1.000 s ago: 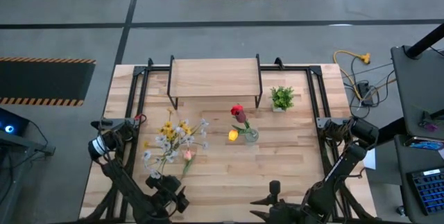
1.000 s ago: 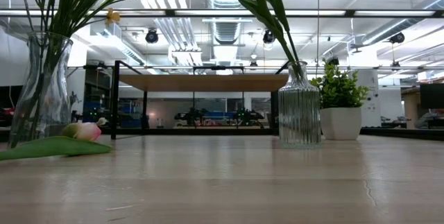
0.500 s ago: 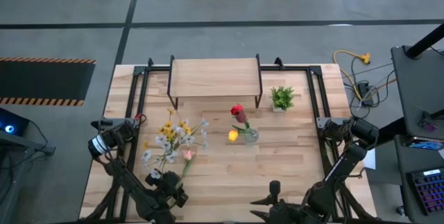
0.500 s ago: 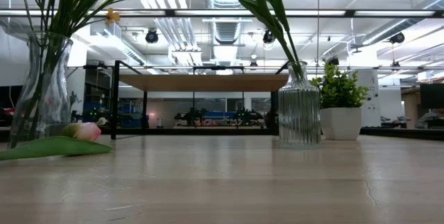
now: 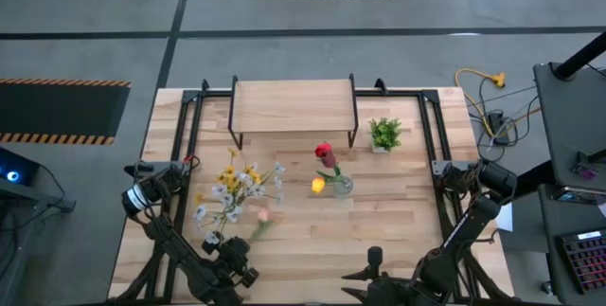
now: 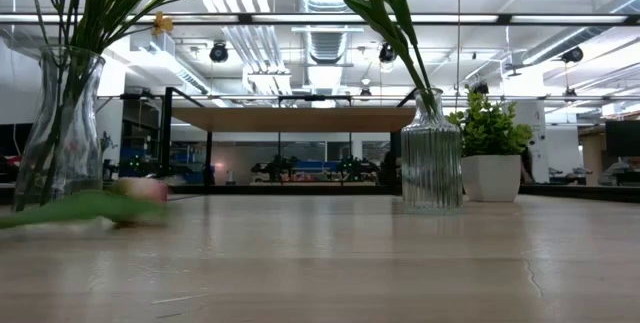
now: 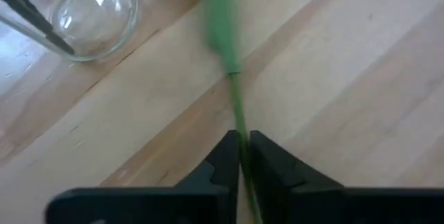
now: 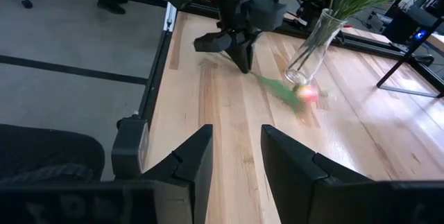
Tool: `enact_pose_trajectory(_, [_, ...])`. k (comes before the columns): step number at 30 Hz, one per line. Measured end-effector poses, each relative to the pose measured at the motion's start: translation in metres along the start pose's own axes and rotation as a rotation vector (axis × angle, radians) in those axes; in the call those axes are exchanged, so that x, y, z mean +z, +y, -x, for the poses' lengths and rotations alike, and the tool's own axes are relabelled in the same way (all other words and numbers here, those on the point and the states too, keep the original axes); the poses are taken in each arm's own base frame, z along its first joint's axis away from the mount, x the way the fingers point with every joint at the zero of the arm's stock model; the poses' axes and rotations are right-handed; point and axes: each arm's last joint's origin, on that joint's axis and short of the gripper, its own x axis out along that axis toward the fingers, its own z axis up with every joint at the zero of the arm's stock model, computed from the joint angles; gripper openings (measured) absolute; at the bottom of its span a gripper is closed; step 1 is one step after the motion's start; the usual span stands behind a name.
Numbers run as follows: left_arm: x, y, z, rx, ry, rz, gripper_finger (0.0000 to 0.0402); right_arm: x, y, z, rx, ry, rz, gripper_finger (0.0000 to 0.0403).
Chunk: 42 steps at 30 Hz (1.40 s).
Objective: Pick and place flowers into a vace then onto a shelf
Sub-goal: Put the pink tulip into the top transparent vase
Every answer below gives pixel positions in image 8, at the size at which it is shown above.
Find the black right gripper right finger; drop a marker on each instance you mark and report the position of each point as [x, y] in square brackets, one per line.
[298, 189]

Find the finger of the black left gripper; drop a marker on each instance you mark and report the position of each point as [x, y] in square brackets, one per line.
[251, 50]
[241, 57]

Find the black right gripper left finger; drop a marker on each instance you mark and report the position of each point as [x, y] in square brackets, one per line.
[187, 182]

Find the plain glass vase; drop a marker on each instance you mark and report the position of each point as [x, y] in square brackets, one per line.
[312, 50]

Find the pink tulip flower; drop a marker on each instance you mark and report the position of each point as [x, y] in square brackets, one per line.
[307, 93]

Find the black office chair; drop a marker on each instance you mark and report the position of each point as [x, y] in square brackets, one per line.
[45, 151]

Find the black device with blue light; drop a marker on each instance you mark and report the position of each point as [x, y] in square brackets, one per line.
[412, 26]

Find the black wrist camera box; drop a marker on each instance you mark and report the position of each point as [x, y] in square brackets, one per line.
[268, 10]

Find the black corner bracket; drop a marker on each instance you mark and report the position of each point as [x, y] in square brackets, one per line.
[130, 147]

